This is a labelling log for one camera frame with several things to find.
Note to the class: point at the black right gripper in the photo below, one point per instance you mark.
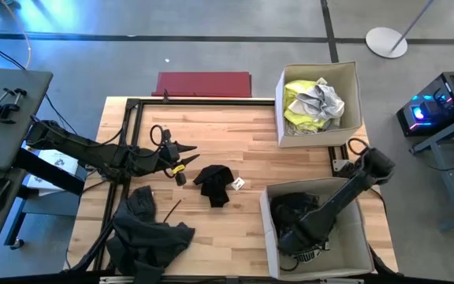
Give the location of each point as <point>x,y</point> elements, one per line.
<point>298,238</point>

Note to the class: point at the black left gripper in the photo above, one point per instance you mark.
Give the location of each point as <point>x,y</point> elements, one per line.
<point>152,161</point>

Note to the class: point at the navy Puma shirt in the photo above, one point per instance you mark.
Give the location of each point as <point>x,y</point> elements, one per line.
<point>309,257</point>

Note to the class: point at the small black garment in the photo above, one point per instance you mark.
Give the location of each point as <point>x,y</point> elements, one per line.
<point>215,185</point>

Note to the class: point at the dark grey-green garment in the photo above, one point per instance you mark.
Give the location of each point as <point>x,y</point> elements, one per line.
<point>148,244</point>

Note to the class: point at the white fabric storage bin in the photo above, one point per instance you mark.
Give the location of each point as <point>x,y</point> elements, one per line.
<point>349,244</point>
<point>313,138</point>

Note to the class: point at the yellow garment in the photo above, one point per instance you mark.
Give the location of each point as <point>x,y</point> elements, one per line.
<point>294,94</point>

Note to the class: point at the white garment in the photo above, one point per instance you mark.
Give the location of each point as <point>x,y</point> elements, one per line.
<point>304,104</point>

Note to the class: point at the light grey garment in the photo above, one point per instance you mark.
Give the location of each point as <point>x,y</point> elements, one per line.
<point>329,102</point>

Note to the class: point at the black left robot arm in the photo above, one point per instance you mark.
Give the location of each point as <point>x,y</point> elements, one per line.
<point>85,148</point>

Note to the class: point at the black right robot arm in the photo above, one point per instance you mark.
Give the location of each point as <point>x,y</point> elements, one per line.
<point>345,193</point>

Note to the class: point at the white garment tag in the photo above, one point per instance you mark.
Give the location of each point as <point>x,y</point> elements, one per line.
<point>238,184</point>

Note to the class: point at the red board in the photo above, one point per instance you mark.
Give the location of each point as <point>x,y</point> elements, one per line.
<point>203,84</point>

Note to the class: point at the white printed box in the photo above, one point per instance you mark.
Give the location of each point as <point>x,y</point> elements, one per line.
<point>59,161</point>

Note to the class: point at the black desk crossbar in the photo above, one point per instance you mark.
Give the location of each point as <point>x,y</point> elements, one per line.
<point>49,173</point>

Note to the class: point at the grey desk base leg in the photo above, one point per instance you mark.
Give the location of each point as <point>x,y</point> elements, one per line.
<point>38,205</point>

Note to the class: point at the white round floor stand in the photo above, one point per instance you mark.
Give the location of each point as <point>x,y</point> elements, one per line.
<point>384,42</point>

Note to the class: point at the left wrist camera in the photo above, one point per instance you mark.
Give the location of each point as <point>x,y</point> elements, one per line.
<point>170,151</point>

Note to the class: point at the silver metal bracket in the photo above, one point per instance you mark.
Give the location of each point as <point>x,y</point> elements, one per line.
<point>120,279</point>
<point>341,281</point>

